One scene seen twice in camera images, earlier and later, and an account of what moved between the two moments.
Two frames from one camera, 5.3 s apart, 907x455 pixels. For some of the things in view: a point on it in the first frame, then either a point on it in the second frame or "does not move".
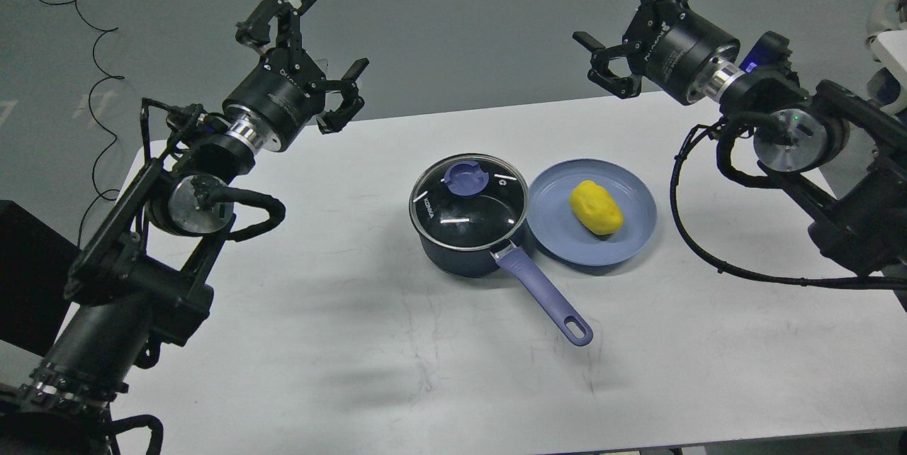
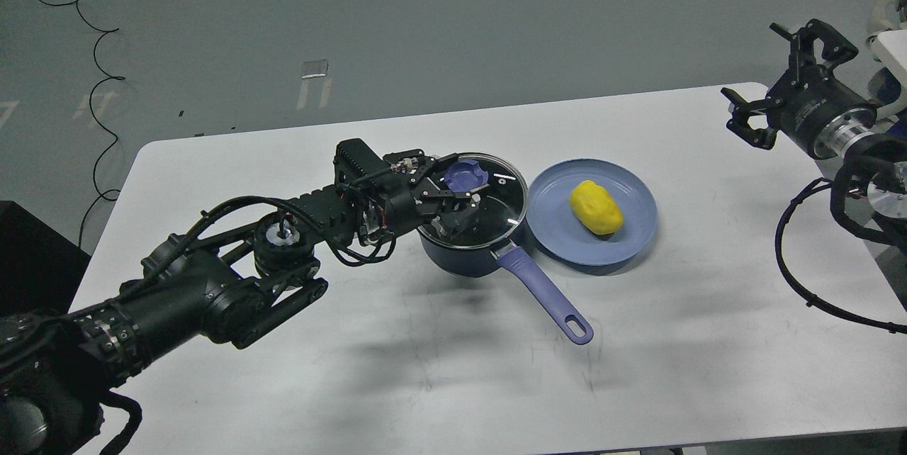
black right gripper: (673, 42) to (821, 111)
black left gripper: (276, 90) to (404, 212)
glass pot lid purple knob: (466, 178) does not move
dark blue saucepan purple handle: (470, 263) does not move
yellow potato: (595, 208) does not move
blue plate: (556, 233) does not move
